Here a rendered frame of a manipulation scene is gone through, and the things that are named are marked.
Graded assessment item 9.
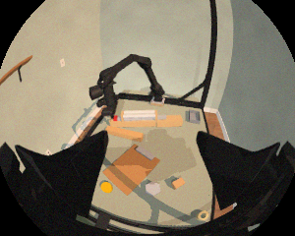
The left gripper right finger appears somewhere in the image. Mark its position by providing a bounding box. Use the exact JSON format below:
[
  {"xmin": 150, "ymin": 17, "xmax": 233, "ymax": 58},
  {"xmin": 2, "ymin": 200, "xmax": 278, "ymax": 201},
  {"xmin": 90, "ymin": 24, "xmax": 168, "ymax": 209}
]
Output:
[{"xmin": 196, "ymin": 131, "xmax": 280, "ymax": 210}]

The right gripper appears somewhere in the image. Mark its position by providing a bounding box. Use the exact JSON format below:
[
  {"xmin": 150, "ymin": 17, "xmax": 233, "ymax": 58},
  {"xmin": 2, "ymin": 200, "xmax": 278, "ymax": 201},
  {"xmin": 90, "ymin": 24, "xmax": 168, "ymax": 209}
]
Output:
[{"xmin": 101, "ymin": 92, "xmax": 119, "ymax": 119}]

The beige tape roll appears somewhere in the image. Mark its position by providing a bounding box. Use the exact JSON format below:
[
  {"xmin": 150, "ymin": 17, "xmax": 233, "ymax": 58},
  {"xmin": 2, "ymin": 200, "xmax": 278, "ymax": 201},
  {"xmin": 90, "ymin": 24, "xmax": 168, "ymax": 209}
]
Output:
[{"xmin": 196, "ymin": 210, "xmax": 208, "ymax": 220}]

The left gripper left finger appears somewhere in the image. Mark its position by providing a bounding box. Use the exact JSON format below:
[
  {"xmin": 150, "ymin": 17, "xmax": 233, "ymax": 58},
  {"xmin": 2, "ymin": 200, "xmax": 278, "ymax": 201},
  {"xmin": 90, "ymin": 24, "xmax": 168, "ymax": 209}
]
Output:
[{"xmin": 15, "ymin": 131, "xmax": 109, "ymax": 218}]

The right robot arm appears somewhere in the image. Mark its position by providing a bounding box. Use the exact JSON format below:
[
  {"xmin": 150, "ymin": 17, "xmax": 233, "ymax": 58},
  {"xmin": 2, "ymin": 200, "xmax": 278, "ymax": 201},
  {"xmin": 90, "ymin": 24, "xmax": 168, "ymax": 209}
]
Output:
[{"xmin": 89, "ymin": 54, "xmax": 165, "ymax": 108}]

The tan wooden beam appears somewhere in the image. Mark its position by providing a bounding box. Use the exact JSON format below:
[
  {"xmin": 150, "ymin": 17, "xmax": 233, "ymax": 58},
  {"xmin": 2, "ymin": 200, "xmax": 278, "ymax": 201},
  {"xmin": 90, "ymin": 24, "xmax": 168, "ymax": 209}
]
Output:
[{"xmin": 105, "ymin": 126, "xmax": 144, "ymax": 142}]

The yellow short cylinder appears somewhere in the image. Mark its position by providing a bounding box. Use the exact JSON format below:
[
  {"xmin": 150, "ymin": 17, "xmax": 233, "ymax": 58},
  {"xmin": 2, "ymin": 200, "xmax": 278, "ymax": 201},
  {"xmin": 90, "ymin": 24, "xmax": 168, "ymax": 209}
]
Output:
[{"xmin": 101, "ymin": 182, "xmax": 113, "ymax": 193}]

